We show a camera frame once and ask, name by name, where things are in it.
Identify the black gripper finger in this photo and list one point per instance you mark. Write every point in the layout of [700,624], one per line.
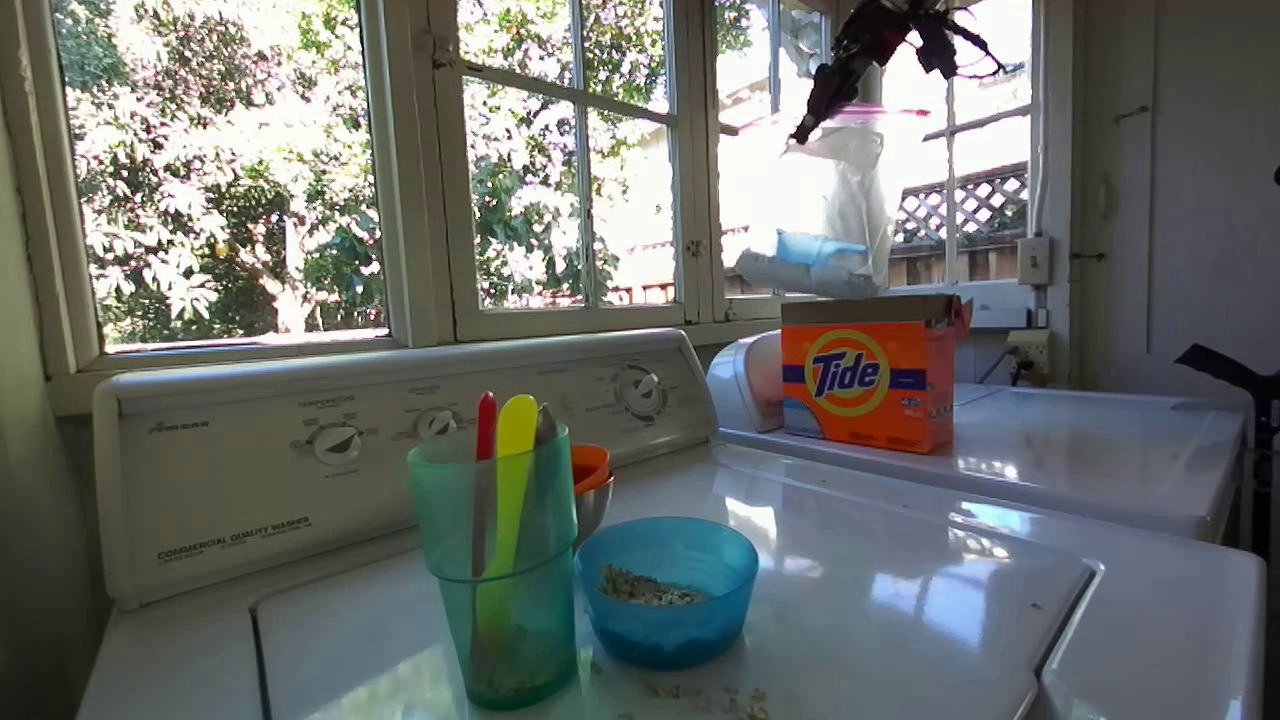
[871,77]
[822,115]

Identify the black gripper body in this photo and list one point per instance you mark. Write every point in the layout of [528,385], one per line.
[895,27]

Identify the clear plastic zip bag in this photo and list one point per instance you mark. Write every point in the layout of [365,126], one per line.
[832,201]

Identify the blue plastic scoop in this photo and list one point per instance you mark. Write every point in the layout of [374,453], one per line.
[822,249]

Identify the orange Tide detergent box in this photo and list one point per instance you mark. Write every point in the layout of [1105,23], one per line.
[875,381]

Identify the white box on sill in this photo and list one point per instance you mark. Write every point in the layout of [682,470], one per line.
[1000,305]

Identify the large white washer dial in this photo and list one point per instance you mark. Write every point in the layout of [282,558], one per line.
[640,395]

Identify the orange-rimmed metal cup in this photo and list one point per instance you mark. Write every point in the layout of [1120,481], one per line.
[592,470]

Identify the grey plastic utensil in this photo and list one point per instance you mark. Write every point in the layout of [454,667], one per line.
[545,442]

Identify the white dryer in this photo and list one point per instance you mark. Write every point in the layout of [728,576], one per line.
[1105,453]

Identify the red plastic utensil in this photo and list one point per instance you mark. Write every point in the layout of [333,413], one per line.
[485,424]

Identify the yellow-green plastic utensil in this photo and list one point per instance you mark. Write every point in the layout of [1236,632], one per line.
[512,465]

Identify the white washer control knob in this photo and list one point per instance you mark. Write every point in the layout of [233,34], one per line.
[338,442]
[438,424]

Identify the white washing machine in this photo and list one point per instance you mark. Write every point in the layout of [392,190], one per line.
[855,614]

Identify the black stand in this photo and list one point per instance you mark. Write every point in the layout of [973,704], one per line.
[1252,403]

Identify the blue plastic bowl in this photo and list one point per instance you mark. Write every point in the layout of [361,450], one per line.
[667,602]

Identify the green translucent plastic cup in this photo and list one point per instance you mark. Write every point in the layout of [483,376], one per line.
[512,624]

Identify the white wall outlet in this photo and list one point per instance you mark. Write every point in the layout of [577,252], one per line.
[1036,263]
[1030,356]

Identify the cream wooden window frame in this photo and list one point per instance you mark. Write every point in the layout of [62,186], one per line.
[422,186]

